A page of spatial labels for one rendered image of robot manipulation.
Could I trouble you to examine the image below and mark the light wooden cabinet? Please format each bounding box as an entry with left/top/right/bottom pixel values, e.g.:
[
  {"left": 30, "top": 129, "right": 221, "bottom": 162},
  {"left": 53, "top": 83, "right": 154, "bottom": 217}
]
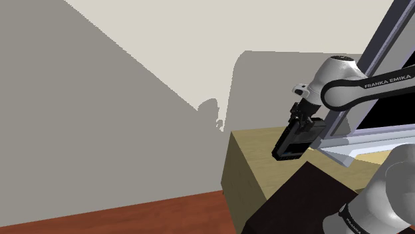
[{"left": 220, "top": 125, "right": 415, "bottom": 234}]

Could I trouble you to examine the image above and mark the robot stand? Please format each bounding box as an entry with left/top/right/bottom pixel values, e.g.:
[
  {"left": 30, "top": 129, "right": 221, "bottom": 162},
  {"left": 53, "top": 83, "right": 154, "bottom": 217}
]
[{"left": 241, "top": 161, "right": 415, "bottom": 234}]

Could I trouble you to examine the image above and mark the grey framed television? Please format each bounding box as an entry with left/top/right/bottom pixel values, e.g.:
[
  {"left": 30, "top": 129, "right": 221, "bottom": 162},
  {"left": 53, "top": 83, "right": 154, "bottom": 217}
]
[{"left": 309, "top": 0, "right": 415, "bottom": 168}]

